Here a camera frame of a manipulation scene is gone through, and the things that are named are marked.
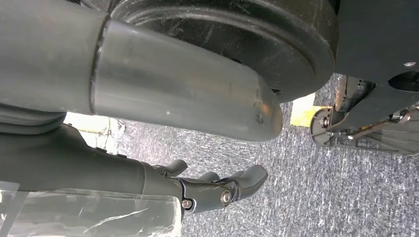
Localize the yellow floor marking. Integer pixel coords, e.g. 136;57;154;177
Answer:
290;93;331;128

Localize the pale wooden table leg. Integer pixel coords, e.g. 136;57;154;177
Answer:
64;113;126;155

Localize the clear plastic film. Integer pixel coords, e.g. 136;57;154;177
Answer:
0;181;183;237

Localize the black round robot body part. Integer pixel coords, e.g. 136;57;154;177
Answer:
110;0;339;104

